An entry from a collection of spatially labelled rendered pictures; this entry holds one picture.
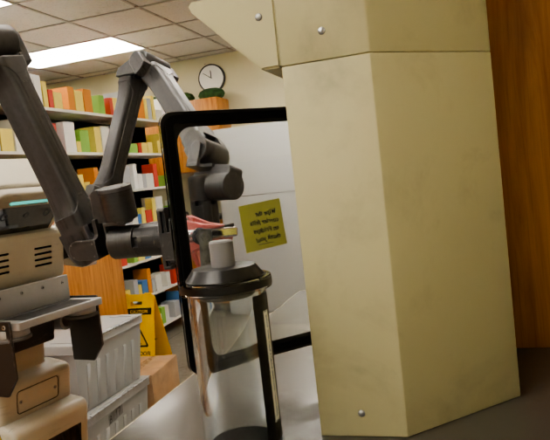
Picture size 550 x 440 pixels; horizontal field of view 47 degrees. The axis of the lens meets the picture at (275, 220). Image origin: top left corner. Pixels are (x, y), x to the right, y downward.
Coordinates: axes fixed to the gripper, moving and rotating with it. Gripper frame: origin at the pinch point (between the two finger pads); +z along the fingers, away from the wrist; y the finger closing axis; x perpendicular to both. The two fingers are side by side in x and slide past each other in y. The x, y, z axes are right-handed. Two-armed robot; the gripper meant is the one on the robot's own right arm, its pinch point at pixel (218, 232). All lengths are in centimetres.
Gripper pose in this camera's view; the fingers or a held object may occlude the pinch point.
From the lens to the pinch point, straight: 104.0
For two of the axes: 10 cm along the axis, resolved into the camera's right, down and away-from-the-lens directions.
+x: 3.0, -0.9, 9.5
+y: -1.2, -9.9, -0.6
